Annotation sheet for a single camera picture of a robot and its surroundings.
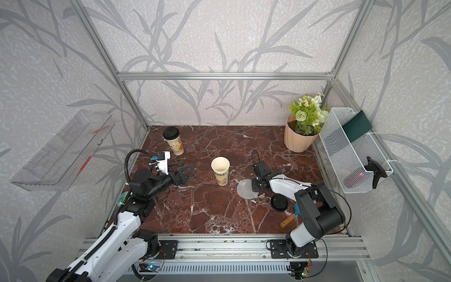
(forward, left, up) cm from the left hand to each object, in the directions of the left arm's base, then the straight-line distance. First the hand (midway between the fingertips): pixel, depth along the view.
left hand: (189, 166), depth 74 cm
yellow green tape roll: (-8, +33, -16) cm, 37 cm away
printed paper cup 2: (+6, -13, -9) cm, 17 cm away
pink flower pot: (+23, -53, -10) cm, 59 cm away
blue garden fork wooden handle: (-16, -44, -21) cm, 51 cm away
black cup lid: (-8, -41, -21) cm, 47 cm away
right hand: (+3, -31, -23) cm, 39 cm away
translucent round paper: (0, -25, -22) cm, 33 cm away
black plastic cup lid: (+24, +15, -6) cm, 29 cm away
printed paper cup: (+22, +14, -13) cm, 29 cm away
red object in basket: (-10, -64, +7) cm, 65 cm away
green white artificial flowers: (+27, -57, +7) cm, 63 cm away
